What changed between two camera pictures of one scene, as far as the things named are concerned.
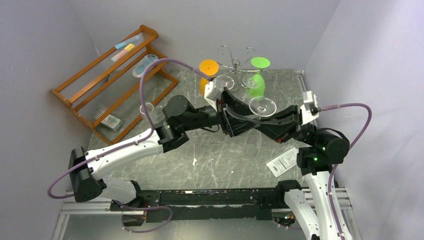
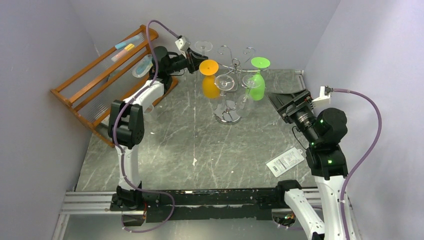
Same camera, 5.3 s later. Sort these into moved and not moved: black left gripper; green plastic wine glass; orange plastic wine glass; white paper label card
Moved: black left gripper
Not moved: white paper label card; orange plastic wine glass; green plastic wine glass
